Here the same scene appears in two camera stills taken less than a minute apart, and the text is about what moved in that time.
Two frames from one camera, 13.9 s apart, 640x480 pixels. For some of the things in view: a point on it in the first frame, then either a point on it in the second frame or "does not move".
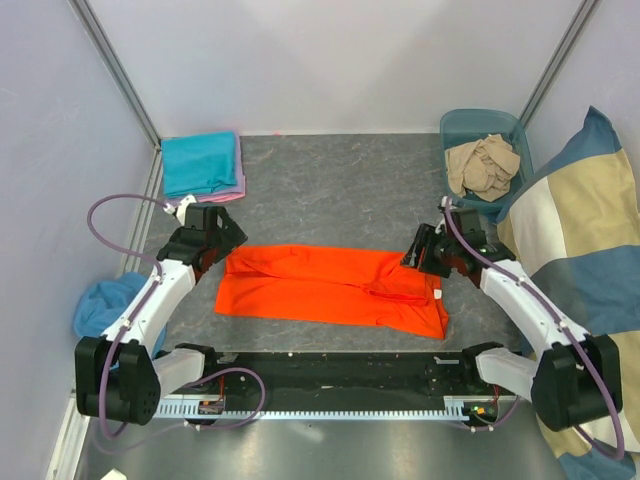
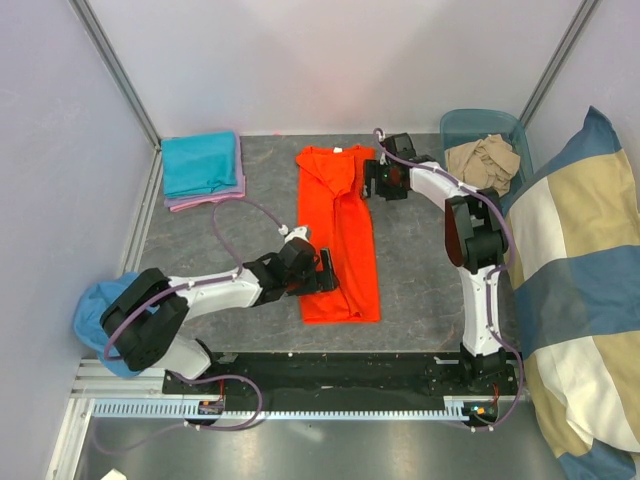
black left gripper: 231,237 -> 319,281
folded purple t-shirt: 240,181 does not move
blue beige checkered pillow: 573,228 does not move
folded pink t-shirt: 213,198 does not move
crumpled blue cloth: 100,304 does not move
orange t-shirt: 332,285 -> 338,218
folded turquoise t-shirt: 198,165 does not move
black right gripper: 425,237 -> 373,169
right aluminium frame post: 559,62 does not move
